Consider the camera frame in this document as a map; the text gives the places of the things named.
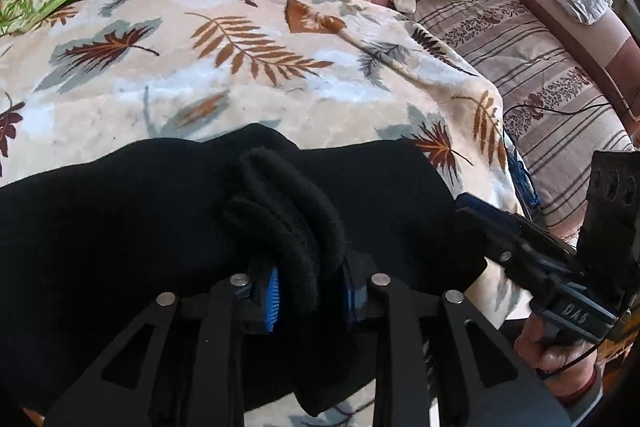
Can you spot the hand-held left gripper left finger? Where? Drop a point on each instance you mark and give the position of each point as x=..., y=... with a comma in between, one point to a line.
x=271, y=302

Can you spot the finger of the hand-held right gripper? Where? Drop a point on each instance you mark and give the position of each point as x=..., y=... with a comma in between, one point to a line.
x=520, y=264
x=480, y=206

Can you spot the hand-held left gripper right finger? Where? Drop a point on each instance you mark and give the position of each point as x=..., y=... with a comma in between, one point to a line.
x=350, y=302

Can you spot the black pants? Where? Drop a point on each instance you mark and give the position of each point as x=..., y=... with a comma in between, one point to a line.
x=125, y=232

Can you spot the person's right forearm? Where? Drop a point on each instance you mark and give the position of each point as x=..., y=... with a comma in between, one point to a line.
x=587, y=389

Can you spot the person's right hand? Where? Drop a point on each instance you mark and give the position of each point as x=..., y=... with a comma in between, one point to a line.
x=555, y=362

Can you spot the blue cloth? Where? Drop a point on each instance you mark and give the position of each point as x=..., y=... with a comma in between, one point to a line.
x=522, y=177

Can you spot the striped floral sofa cushion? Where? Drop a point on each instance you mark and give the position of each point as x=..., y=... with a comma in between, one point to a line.
x=540, y=72

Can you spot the leaf print blanket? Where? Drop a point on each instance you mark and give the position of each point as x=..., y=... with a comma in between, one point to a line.
x=250, y=82

